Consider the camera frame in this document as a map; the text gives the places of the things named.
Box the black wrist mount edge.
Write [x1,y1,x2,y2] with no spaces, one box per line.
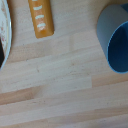
[0,45,6,69]

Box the orange rectangular block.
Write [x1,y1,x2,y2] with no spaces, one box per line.
[27,0,55,40]

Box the blue cup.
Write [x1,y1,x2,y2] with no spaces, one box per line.
[96,3,128,74]

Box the white floral rim plate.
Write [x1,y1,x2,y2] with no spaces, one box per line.
[0,0,13,71]

